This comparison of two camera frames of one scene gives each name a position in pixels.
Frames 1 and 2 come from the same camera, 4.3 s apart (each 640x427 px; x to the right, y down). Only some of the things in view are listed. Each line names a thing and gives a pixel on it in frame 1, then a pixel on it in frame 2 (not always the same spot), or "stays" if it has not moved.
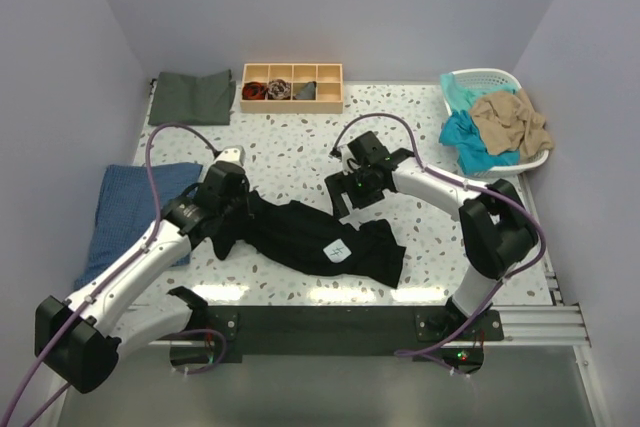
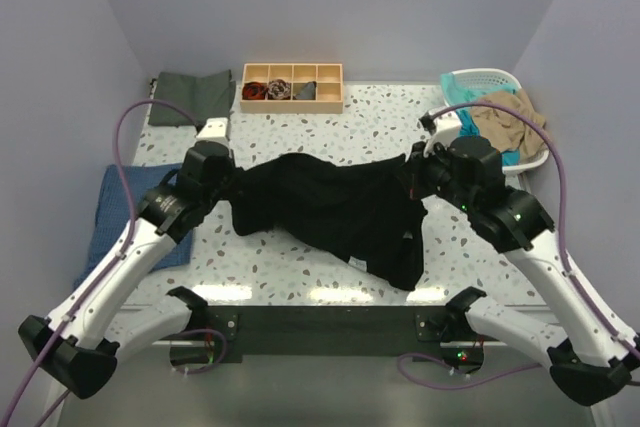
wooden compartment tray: [327, 76] stays
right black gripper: [340, 183] → [418, 161]
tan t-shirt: [508, 121] stays
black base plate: [338, 333] stays
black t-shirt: [296, 238] → [367, 213]
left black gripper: [244, 213] → [231, 167]
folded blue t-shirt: [126, 210] stays
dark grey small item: [308, 92] stays
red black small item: [253, 91] stays
